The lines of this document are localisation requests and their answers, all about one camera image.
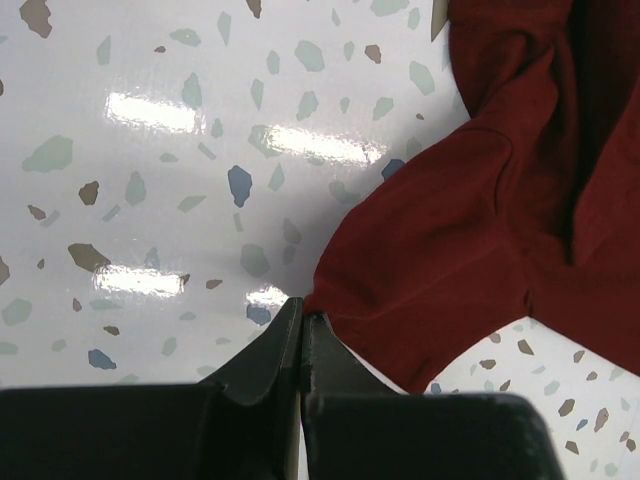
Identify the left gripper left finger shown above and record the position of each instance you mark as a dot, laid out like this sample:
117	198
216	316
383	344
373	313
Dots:
250	427

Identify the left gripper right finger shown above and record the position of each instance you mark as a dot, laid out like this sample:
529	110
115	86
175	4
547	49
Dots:
356	426

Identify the dark red t shirt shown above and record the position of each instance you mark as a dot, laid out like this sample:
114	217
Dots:
530	208

